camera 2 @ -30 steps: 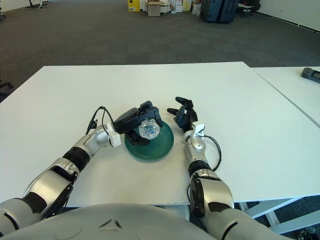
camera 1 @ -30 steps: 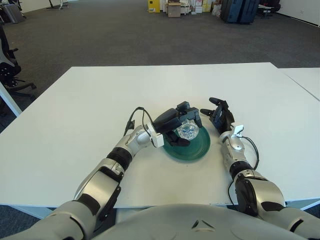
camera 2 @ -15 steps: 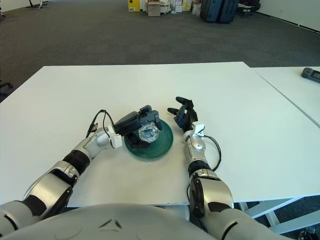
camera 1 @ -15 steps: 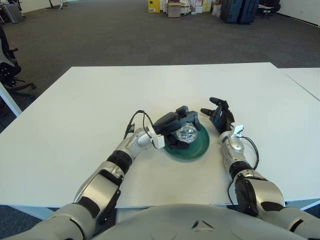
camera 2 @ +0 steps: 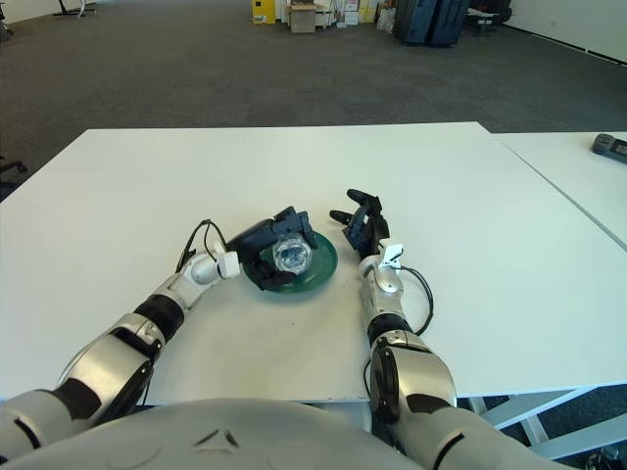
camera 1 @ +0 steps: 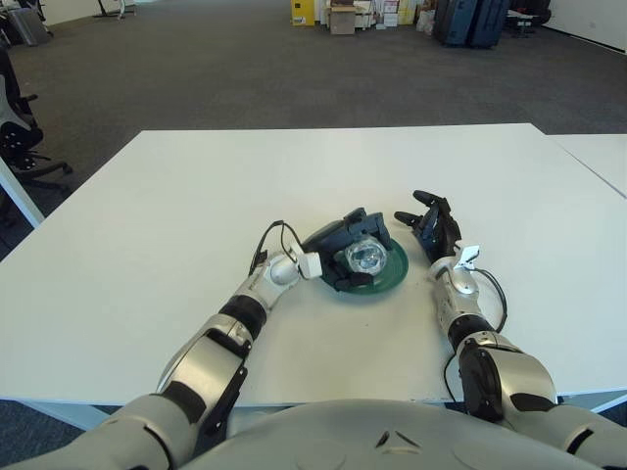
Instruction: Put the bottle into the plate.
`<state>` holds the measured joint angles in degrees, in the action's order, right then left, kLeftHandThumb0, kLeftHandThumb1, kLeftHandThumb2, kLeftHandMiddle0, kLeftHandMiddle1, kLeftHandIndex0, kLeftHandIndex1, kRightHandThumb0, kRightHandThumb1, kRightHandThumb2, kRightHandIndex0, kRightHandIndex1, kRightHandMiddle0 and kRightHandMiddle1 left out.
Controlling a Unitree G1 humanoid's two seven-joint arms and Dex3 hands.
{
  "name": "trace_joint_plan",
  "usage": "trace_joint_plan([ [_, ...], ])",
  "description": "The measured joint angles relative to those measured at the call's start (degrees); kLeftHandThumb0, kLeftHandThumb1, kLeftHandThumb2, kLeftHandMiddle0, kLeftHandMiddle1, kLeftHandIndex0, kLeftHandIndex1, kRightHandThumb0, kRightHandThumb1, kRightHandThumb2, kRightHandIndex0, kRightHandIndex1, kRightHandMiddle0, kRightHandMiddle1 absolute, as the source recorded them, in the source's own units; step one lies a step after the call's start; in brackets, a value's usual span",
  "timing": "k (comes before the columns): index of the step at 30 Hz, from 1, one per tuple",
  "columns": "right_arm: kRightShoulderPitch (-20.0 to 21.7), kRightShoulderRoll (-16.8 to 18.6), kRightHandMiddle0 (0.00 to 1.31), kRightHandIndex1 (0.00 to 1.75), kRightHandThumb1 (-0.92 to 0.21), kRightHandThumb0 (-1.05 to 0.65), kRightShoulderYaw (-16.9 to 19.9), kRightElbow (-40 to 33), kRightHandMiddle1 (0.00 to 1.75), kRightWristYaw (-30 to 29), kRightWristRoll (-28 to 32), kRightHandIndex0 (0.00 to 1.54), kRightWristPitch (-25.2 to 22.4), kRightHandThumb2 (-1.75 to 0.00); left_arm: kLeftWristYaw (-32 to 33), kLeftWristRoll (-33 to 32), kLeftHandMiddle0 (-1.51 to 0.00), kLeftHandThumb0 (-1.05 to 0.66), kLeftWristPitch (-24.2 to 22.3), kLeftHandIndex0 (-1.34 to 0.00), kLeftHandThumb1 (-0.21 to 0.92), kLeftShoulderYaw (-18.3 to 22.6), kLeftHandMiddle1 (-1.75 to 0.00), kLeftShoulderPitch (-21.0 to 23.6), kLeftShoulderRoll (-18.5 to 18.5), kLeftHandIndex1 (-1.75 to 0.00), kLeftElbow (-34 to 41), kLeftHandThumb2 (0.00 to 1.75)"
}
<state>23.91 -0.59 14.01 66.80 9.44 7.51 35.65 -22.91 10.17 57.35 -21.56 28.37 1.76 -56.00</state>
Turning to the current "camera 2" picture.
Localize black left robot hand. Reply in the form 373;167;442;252
227;205;319;293

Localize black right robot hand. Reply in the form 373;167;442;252
328;188;392;263

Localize clear plastic water bottle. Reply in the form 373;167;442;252
271;234;314;275

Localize green round plate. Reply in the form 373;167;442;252
242;229;340;294

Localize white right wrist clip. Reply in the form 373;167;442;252
380;242;407;269

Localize grey robot torso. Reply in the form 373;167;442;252
43;397;442;470

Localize black suitcase blue side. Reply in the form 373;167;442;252
394;0;437;46

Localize stacked white boxes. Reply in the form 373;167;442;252
335;0;378;26

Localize brown cardboard box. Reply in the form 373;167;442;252
288;3;317;34

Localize dark navy suitcase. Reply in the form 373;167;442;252
429;0;469;49

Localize yellow box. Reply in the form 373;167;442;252
250;0;276;24

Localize black handheld device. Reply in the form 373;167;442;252
591;132;627;161

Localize black office chair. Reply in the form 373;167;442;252
0;155;28;190

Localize black white desk base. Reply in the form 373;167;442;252
52;0;99;19

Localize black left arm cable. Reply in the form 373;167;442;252
175;218;226;273

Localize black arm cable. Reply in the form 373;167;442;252
175;218;226;273
404;266;436;337

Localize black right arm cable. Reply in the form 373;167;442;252
404;266;436;337

